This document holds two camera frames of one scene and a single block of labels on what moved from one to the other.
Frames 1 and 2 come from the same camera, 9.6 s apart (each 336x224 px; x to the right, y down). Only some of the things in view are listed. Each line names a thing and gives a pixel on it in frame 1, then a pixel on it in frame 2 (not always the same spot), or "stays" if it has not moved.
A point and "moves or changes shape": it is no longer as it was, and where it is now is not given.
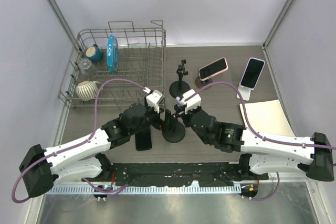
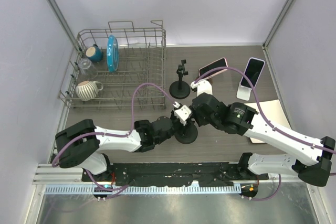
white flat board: [266, 116] stays
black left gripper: [159, 123] -> [182, 128]
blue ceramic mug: [94, 53] stays
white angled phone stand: [244, 92] stays
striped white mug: [87, 90] stays
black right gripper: [185, 117] -> [201, 121]
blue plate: [112, 53] stays
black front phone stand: [177, 88] stays
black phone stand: [177, 131] moves or changes shape
